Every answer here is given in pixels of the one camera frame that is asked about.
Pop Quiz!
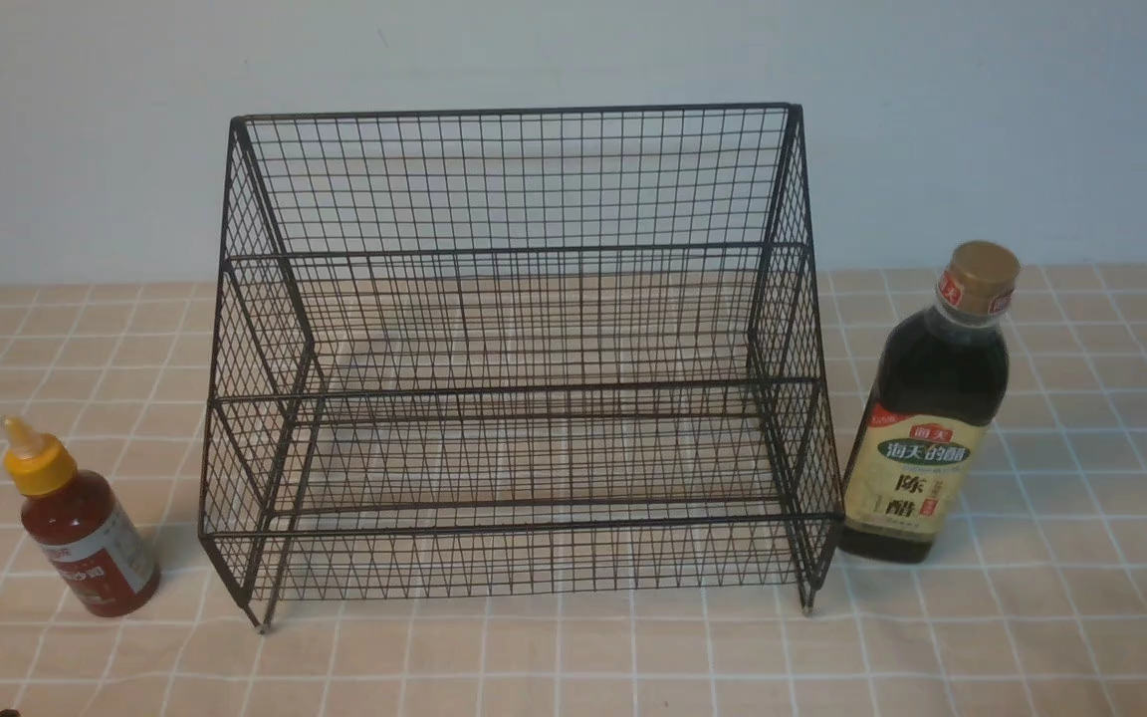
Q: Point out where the dark vinegar bottle gold cap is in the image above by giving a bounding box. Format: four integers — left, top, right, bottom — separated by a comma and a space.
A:
837, 241, 1023, 564

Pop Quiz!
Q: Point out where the red chili sauce bottle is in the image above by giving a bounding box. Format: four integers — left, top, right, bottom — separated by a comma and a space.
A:
1, 414, 162, 618

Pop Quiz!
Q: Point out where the beige checkered tablecloth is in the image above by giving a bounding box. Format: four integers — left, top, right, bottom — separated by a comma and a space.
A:
0, 264, 1147, 716

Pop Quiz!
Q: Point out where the black wire mesh rack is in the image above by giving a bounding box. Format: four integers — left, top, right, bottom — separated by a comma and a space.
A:
197, 102, 842, 631

